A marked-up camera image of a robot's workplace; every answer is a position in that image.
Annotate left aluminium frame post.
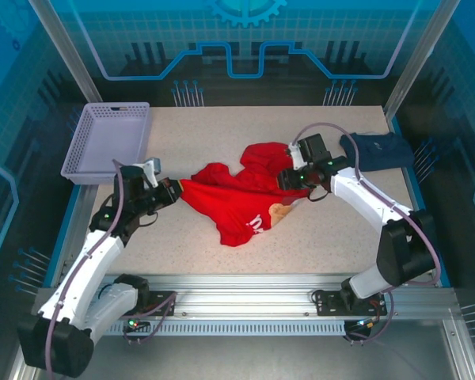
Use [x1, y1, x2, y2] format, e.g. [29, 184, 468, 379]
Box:
[28, 0, 103, 105]

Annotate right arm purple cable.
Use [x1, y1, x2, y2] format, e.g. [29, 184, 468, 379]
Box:
[292, 122, 441, 345]

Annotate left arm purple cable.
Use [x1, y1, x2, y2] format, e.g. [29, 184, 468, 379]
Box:
[45, 158, 178, 375]

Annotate right small LED module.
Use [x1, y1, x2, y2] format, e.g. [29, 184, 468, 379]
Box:
[350, 317, 381, 333]

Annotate slotted grey cable duct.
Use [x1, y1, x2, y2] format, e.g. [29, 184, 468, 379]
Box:
[90, 320, 348, 337]

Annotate left small LED module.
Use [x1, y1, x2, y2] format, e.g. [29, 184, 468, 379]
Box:
[126, 315, 151, 333]

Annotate black mounting plate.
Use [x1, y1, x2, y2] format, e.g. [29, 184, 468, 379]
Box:
[315, 288, 388, 317]
[142, 291, 178, 317]

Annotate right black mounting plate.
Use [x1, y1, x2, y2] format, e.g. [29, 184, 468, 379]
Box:
[315, 288, 388, 317]

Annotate small led module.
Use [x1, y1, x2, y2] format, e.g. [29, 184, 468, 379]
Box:
[350, 317, 381, 333]
[126, 315, 151, 333]

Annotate right aluminium frame post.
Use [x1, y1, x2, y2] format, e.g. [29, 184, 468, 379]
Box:
[382, 0, 462, 118]

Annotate aluminium side frame rail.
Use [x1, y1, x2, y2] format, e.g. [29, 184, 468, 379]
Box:
[439, 316, 475, 380]

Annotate navy blue folded cloth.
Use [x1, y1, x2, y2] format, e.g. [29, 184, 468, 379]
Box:
[339, 131, 416, 173]

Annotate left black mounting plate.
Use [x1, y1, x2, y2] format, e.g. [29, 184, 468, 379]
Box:
[142, 291, 178, 317]

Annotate lavender plastic basket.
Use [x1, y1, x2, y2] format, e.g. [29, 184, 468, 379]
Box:
[60, 101, 151, 186]

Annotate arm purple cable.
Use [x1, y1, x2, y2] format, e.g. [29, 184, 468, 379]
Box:
[45, 158, 178, 375]
[292, 122, 441, 345]

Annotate red t-shirt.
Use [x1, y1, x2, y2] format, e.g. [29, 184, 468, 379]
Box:
[179, 141, 316, 249]

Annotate aluminium frame post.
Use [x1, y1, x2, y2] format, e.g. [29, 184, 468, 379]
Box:
[28, 0, 103, 105]
[382, 0, 462, 118]

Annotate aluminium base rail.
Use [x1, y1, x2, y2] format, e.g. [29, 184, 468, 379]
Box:
[35, 272, 458, 320]

